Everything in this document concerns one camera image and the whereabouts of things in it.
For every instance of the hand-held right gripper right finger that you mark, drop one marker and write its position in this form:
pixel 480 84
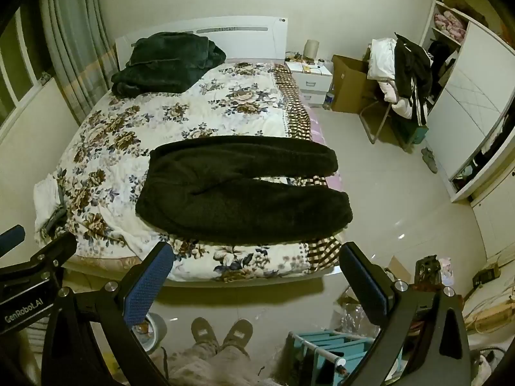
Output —
pixel 362 283

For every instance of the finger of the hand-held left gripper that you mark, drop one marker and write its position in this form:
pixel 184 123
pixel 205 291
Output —
pixel 12 238
pixel 56 249

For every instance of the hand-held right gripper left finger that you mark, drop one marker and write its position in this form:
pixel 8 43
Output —
pixel 149 285

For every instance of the black fleece pants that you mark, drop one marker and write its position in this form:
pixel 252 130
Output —
pixel 241 201

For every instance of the clear plastic bag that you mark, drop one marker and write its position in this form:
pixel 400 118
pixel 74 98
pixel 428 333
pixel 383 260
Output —
pixel 356 313

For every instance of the grey tape roll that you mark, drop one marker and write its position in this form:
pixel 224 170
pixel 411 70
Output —
pixel 155 331

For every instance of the white folded cloth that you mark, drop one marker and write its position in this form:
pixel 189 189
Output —
pixel 44 201

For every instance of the person's left shoe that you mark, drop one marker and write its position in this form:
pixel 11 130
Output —
pixel 204 334

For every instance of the person's shoe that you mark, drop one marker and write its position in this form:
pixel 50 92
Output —
pixel 237 335
pixel 204 334

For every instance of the blue storage rack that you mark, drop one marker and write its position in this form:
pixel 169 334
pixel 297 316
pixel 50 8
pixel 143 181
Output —
pixel 322 350

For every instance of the person's right shoe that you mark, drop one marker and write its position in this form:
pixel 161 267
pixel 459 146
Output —
pixel 237 335

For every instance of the person's legs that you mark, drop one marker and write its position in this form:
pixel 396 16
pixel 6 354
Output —
pixel 209 368

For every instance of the pair of grey slippers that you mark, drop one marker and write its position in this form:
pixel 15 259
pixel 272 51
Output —
pixel 429 160

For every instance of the white low cabinet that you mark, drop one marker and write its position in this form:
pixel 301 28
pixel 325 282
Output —
pixel 497 217

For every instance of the window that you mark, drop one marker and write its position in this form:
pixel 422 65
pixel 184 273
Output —
pixel 16 80

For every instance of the pink bed sheet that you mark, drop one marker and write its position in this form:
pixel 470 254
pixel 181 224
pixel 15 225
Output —
pixel 320 128

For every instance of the metal chair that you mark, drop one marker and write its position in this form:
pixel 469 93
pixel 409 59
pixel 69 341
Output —
pixel 378 120

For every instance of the plastic bottle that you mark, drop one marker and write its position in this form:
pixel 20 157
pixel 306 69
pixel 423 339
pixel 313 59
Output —
pixel 328 98

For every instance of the floral quilt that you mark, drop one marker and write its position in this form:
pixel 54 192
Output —
pixel 201 104

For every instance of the cardboard box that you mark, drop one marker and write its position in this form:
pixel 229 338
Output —
pixel 350 84

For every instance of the grey curtain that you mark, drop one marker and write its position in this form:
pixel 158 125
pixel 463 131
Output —
pixel 76 40

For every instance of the white nightstand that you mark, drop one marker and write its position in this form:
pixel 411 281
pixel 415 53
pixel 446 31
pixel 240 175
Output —
pixel 312 80

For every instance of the white wardrobe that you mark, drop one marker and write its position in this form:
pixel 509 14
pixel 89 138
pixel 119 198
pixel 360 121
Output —
pixel 470 100

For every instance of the dark green fleece blanket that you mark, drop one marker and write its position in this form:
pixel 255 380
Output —
pixel 169 60

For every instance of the black jacket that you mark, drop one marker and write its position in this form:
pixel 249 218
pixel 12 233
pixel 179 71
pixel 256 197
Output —
pixel 412 68

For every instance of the chair piled with clothes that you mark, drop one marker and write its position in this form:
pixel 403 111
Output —
pixel 382 58

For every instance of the beige table lamp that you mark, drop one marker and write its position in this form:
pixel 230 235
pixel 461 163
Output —
pixel 312 50

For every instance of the white bed headboard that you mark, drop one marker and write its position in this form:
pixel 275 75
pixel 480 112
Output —
pixel 249 42

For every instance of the pink bedding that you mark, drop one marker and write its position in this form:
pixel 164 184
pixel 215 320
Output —
pixel 448 24

